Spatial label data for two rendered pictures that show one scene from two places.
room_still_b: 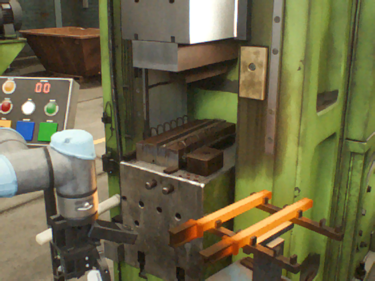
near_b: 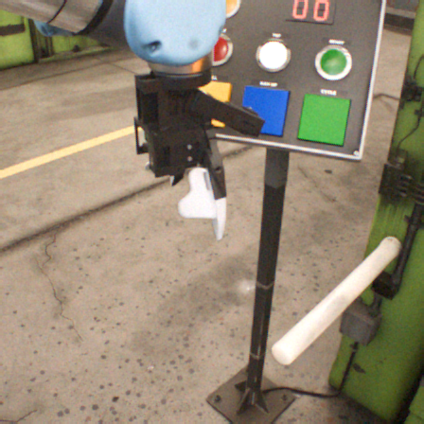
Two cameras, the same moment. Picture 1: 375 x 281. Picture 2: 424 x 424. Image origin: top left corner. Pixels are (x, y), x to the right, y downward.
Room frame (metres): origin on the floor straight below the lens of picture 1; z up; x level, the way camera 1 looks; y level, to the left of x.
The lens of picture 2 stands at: (0.98, 0.61, 1.29)
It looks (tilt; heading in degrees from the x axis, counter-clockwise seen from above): 34 degrees down; 10
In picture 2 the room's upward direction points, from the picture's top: straight up
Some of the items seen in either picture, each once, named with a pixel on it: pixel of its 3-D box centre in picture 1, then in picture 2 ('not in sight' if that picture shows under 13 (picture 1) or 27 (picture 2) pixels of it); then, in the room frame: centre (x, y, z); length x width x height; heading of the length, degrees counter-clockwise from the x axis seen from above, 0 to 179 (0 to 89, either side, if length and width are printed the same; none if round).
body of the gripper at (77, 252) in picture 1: (78, 240); not in sight; (0.76, 0.21, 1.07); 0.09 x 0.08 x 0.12; 126
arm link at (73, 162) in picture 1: (72, 162); not in sight; (0.76, 0.20, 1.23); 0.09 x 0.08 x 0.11; 118
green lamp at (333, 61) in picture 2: (51, 108); (333, 61); (1.73, 0.53, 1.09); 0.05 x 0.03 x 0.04; 55
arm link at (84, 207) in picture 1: (78, 202); not in sight; (0.76, 0.20, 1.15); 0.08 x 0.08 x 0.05
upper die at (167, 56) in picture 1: (188, 49); not in sight; (1.75, -0.01, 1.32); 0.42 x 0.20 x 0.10; 145
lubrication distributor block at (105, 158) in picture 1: (108, 163); (395, 181); (1.89, 0.34, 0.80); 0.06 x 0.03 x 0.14; 55
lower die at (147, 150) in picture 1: (188, 139); not in sight; (1.75, -0.01, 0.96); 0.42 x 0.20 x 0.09; 145
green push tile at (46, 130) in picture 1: (48, 132); (324, 119); (1.69, 0.54, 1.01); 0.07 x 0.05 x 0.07; 80
